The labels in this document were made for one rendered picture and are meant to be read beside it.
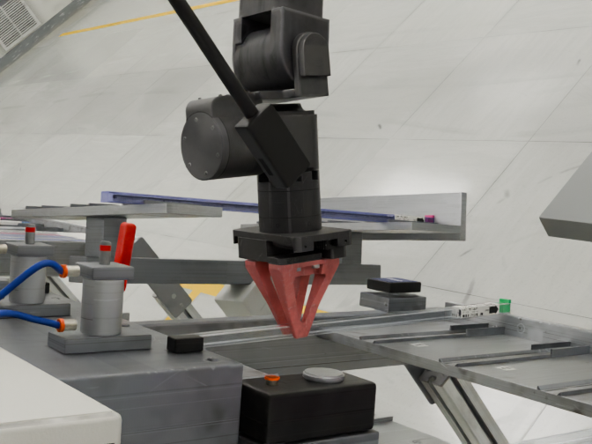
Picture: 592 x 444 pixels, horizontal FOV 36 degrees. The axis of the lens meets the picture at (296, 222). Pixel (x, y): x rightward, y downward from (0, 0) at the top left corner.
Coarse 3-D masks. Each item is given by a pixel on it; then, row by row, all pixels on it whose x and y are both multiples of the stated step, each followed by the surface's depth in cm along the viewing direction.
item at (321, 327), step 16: (320, 320) 87; (336, 320) 87; (352, 320) 88; (368, 320) 89; (384, 320) 91; (400, 320) 92; (416, 320) 93; (432, 320) 95; (208, 336) 78; (224, 336) 79; (240, 336) 80; (256, 336) 81; (272, 336) 82; (288, 336) 84
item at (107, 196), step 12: (108, 192) 91; (120, 192) 92; (204, 204) 99; (216, 204) 100; (228, 204) 102; (240, 204) 103; (252, 204) 104; (324, 216) 111; (336, 216) 113; (348, 216) 114; (360, 216) 116; (372, 216) 117; (384, 216) 118
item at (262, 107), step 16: (272, 112) 50; (240, 128) 50; (256, 128) 50; (272, 128) 50; (256, 144) 50; (272, 144) 50; (288, 144) 51; (256, 160) 51; (272, 160) 50; (288, 160) 51; (304, 160) 52; (272, 176) 51; (288, 176) 51
